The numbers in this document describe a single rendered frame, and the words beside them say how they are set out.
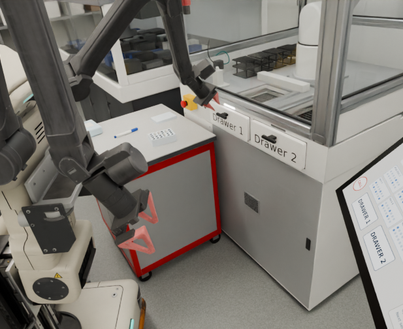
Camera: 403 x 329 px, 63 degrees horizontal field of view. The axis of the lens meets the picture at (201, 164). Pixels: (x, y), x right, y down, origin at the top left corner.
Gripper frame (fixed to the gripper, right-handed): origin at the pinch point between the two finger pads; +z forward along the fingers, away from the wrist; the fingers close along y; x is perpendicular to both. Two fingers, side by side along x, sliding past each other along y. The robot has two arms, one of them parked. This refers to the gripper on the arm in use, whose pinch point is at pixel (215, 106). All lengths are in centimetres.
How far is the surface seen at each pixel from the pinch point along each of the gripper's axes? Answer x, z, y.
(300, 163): -43.3, 13.5, -1.5
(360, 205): -81, -13, -10
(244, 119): -10.9, 8.4, 2.7
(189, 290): -5, 61, -81
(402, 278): -98, -23, -20
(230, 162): 3.2, 33.1, -13.2
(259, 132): -20.6, 10.2, 1.3
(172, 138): 21.0, 7.8, -22.2
